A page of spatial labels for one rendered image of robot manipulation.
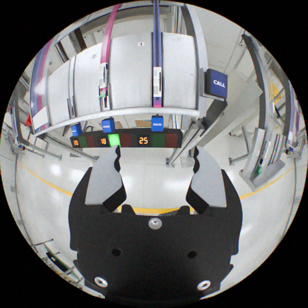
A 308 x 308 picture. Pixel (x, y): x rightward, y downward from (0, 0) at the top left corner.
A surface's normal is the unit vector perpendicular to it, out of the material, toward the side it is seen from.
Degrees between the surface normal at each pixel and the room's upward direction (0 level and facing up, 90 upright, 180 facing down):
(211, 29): 90
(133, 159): 0
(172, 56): 47
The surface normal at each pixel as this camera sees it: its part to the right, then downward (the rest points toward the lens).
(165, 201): -0.03, -0.25
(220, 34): -0.02, 0.97
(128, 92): -0.04, 0.54
